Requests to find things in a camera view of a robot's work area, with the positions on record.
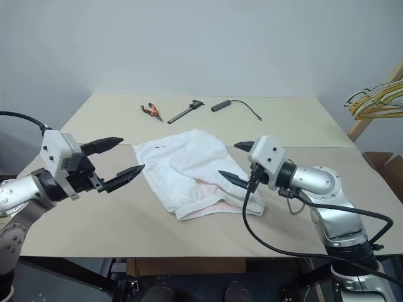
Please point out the black caliper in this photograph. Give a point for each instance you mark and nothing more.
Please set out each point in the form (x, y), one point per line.
(184, 113)

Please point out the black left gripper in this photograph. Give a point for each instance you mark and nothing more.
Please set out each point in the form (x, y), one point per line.
(83, 181)

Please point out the orange black pliers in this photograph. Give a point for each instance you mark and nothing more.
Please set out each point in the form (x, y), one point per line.
(153, 110)

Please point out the wooden rack frame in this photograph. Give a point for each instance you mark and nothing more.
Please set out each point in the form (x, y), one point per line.
(362, 126)

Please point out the brown cardboard box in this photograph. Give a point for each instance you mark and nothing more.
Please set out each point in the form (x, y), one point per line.
(385, 170)

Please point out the white shorts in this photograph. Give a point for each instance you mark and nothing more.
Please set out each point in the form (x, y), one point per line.
(195, 170)

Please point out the clothes hangers bundle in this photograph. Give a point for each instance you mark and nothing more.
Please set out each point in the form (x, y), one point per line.
(378, 108)

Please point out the dark rounded object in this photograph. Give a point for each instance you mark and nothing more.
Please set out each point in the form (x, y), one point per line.
(238, 292)
(160, 294)

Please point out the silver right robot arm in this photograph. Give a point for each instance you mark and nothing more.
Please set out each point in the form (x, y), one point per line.
(318, 181)

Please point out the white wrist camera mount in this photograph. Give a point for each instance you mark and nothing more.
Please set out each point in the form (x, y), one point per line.
(269, 157)
(52, 151)

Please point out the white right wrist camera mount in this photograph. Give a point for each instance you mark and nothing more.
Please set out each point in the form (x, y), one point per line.
(269, 157)

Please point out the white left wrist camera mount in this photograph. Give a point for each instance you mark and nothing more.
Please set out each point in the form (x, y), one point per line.
(52, 151)

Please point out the brown panel under table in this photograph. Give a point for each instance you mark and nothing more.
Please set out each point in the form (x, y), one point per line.
(185, 266)

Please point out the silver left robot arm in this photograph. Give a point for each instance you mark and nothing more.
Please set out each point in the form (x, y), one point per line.
(19, 192)

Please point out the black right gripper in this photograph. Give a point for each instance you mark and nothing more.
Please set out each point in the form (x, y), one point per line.
(258, 177)

